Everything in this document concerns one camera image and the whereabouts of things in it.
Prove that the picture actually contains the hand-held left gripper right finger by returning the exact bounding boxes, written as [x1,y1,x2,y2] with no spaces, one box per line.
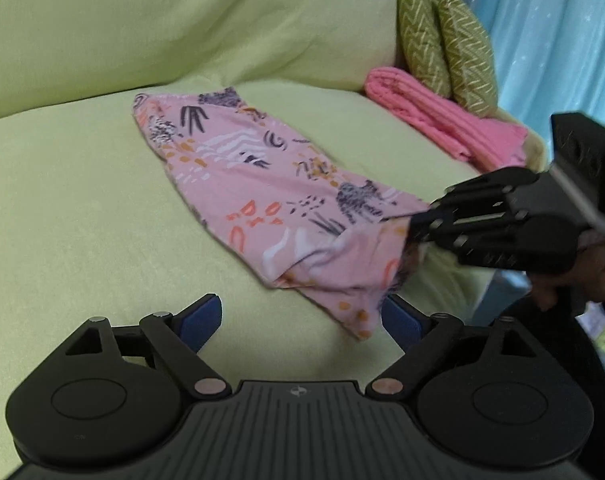
[365,296,543,400]

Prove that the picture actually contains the sofa with light green cover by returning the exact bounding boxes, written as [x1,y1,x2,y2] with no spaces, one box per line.
[0,0,548,480]

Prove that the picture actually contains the green zigzag cushion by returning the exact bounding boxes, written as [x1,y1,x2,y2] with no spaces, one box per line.
[396,0,452,100]
[436,0,499,117]

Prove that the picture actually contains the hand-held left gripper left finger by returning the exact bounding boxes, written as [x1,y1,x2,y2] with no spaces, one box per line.
[65,294,232,400]

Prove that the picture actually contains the person's right hand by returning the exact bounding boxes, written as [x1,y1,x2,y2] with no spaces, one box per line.
[529,237,605,311]

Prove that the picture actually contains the pink patterned pants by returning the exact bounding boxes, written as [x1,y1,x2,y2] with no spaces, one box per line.
[132,86,433,342]

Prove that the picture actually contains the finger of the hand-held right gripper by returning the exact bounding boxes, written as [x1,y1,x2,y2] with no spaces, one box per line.
[407,212,528,267]
[429,167,539,221]

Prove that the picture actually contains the pink knitted blanket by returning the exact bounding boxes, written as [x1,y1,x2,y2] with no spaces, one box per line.
[365,66,529,173]

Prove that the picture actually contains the light blue star curtain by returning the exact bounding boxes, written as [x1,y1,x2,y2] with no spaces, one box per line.
[442,0,605,161]

